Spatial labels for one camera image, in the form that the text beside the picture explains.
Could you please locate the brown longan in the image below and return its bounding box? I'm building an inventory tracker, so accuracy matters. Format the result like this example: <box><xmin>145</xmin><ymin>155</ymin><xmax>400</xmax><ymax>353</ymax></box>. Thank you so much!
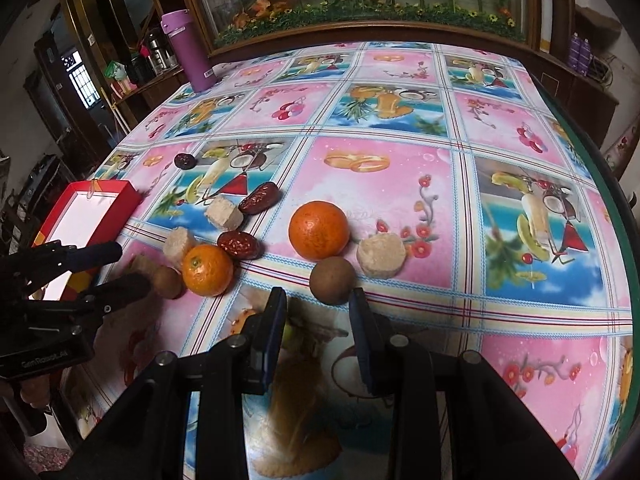
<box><xmin>151</xmin><ymin>265</ymin><xmax>185</xmax><ymax>300</ymax></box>
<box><xmin>309</xmin><ymin>256</ymin><xmax>357</xmax><ymax>306</ymax></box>

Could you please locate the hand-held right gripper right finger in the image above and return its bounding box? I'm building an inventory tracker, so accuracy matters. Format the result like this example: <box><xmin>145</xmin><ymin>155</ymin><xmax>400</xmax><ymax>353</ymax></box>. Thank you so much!
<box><xmin>348</xmin><ymin>288</ymin><xmax>594</xmax><ymax>480</ymax></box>

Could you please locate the red cardboard box tray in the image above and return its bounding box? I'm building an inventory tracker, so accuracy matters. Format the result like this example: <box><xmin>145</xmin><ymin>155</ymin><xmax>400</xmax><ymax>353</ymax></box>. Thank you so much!
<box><xmin>30</xmin><ymin>180</ymin><xmax>144</xmax><ymax>302</ymax></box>

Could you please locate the wide wooden pillar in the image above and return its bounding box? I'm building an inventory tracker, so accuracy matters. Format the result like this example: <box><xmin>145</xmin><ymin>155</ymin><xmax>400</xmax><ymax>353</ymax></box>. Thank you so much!
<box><xmin>55</xmin><ymin>0</ymin><xmax>171</xmax><ymax>81</ymax></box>

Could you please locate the dark wooden chair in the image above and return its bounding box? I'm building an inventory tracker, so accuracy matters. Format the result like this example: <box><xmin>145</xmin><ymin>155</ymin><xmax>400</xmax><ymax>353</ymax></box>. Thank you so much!
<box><xmin>0</xmin><ymin>152</ymin><xmax>76</xmax><ymax>241</ymax></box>

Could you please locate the barred window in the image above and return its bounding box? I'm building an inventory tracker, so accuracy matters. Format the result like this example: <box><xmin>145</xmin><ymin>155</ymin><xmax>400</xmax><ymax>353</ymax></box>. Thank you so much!
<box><xmin>60</xmin><ymin>50</ymin><xmax>103</xmax><ymax>111</ymax></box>

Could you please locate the wire basket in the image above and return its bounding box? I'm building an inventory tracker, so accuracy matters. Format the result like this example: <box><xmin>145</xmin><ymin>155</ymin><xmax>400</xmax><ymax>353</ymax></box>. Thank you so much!
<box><xmin>590</xmin><ymin>55</ymin><xmax>615</xmax><ymax>86</ymax></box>

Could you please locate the orange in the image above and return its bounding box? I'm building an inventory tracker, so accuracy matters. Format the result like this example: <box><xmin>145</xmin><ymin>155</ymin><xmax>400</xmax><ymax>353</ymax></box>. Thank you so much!
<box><xmin>288</xmin><ymin>201</ymin><xmax>351</xmax><ymax>262</ymax></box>
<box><xmin>181</xmin><ymin>243</ymin><xmax>235</xmax><ymax>297</ymax></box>

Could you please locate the black jug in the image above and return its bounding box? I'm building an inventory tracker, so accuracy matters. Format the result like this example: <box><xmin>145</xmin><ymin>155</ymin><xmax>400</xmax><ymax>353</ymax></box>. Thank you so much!
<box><xmin>129</xmin><ymin>55</ymin><xmax>151</xmax><ymax>86</ymax></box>

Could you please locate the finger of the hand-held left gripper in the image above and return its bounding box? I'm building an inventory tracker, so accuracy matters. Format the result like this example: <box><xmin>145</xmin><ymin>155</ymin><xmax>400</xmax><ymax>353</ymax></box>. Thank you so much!
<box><xmin>15</xmin><ymin>272</ymin><xmax>152</xmax><ymax>332</ymax></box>
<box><xmin>0</xmin><ymin>241</ymin><xmax>124</xmax><ymax>297</ymax></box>

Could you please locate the pink fruit-print tablecloth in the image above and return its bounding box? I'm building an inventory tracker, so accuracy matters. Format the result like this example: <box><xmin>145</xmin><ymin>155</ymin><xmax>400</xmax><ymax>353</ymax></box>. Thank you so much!
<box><xmin>75</xmin><ymin>40</ymin><xmax>640</xmax><ymax>480</ymax></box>

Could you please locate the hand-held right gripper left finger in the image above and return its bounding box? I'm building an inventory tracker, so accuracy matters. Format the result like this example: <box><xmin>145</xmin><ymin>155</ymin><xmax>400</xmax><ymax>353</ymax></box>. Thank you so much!
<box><xmin>40</xmin><ymin>287</ymin><xmax>289</xmax><ymax>480</ymax></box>

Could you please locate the red date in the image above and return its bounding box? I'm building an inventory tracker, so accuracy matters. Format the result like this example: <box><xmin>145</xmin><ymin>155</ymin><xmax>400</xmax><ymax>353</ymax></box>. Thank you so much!
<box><xmin>238</xmin><ymin>181</ymin><xmax>279</xmax><ymax>216</ymax></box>
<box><xmin>217</xmin><ymin>230</ymin><xmax>263</xmax><ymax>261</ymax></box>

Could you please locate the floral cushioned chair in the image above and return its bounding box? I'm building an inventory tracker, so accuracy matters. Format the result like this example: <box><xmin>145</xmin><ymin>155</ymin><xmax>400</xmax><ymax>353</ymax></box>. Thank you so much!
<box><xmin>602</xmin><ymin>120</ymin><xmax>640</xmax><ymax>176</ymax></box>

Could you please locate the purple drinking bottle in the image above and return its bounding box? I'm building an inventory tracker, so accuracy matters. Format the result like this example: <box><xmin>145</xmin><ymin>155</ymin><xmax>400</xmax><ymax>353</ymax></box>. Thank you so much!
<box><xmin>160</xmin><ymin>9</ymin><xmax>217</xmax><ymax>94</ymax></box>

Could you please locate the steel thermos jug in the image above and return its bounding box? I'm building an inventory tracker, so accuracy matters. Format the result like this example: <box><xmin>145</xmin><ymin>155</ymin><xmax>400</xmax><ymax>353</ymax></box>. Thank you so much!
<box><xmin>146</xmin><ymin>30</ymin><xmax>173</xmax><ymax>73</ymax></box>

